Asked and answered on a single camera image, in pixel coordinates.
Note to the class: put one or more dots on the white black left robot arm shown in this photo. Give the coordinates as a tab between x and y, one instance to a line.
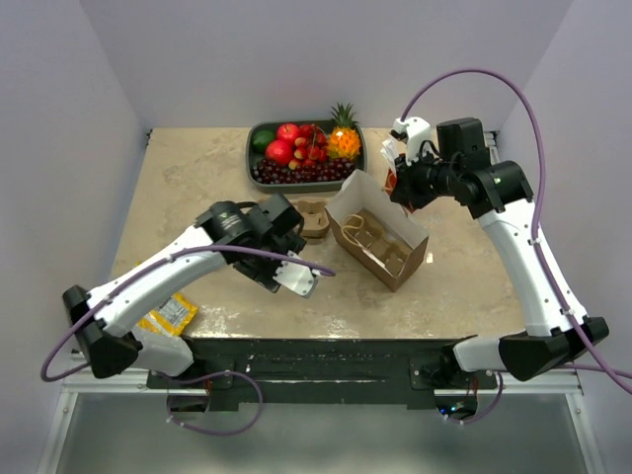
110	339

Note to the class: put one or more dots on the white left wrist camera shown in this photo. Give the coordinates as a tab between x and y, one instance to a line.
297	278

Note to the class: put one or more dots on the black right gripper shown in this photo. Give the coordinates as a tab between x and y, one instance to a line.
406	191

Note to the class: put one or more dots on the red ribbed straw cup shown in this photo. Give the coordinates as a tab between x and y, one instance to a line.
390	182

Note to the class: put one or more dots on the red apple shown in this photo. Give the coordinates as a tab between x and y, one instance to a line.
288	132
280	152

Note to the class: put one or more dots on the yellow chips bag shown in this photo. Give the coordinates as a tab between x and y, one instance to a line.
171	317

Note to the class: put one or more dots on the brown white paper bag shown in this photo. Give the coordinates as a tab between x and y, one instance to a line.
359	191

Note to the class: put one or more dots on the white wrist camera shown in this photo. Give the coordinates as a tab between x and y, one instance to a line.
297	278
412	132

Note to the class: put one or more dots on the green lime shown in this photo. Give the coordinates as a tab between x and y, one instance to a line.
261	140

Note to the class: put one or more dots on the red apple back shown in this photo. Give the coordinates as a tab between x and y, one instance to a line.
288	132

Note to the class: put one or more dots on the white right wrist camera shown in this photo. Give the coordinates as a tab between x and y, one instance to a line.
412	132

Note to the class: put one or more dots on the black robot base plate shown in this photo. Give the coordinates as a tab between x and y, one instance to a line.
406	372

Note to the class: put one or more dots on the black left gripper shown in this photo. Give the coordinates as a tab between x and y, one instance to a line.
264	275

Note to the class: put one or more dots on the orange pineapple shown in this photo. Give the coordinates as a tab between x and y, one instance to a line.
343	141

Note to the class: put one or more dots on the dark grape bunch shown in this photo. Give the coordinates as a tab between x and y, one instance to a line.
311	171
270	172

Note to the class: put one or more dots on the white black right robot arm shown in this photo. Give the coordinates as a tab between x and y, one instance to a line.
453	160

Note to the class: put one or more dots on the brown pulp cup carrier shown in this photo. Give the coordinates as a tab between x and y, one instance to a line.
315	220

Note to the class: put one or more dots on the dark grape bunch left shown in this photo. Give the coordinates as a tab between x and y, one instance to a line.
270	172

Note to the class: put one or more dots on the red apple front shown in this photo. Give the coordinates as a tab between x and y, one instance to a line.
280	152

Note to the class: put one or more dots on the dark grape bunch right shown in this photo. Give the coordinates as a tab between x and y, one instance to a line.
311	171

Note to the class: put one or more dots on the strawberry bunch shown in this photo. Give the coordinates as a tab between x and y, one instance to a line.
310	147

